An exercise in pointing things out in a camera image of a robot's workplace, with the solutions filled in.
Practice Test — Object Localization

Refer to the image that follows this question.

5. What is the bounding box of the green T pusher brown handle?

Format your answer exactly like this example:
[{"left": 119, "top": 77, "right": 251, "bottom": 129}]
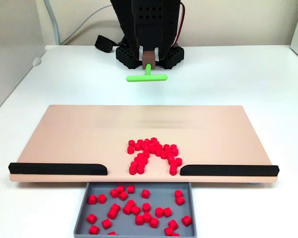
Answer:
[{"left": 126, "top": 51, "right": 169, "bottom": 83}]

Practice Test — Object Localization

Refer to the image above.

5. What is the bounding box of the grey rectangular container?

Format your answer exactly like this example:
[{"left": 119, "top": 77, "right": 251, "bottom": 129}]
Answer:
[{"left": 73, "top": 181, "right": 197, "bottom": 238}]

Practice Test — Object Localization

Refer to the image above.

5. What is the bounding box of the beige flat board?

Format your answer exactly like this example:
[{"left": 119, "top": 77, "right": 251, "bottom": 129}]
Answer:
[{"left": 9, "top": 105, "right": 278, "bottom": 184}]

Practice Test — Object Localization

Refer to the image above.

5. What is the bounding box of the red white black servo cable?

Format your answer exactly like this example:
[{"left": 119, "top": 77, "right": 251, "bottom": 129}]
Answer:
[{"left": 175, "top": 1, "right": 186, "bottom": 47}]

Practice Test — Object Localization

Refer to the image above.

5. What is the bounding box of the thin grey cable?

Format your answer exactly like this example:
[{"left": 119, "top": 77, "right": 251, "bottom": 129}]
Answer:
[{"left": 61, "top": 4, "right": 115, "bottom": 45}]

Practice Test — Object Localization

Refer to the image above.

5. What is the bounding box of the thick grey cable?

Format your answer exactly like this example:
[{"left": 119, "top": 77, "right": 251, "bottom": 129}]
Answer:
[{"left": 43, "top": 0, "right": 62, "bottom": 46}]

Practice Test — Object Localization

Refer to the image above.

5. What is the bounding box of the black edge rail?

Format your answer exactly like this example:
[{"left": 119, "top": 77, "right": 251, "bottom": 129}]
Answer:
[
  {"left": 8, "top": 162, "right": 108, "bottom": 176},
  {"left": 180, "top": 164, "right": 280, "bottom": 177}
]

